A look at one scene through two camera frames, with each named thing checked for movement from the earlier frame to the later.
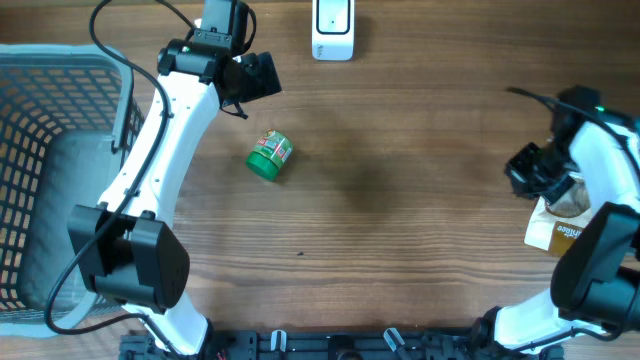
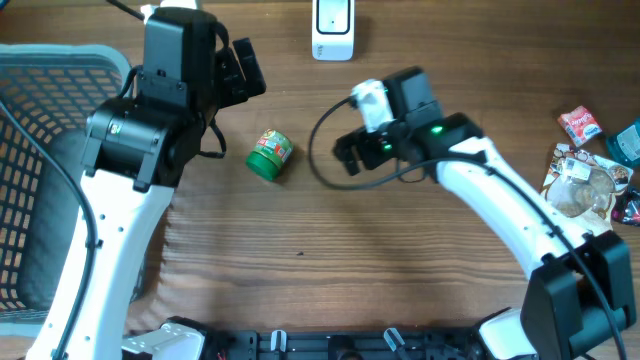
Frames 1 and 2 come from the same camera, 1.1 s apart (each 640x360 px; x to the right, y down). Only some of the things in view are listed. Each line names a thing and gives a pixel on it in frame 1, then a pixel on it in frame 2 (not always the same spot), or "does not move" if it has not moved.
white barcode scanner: x=332 y=30 does not move
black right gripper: x=515 y=168 → x=373 y=157
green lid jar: x=271 y=152 does not move
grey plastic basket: x=69 y=120 does not move
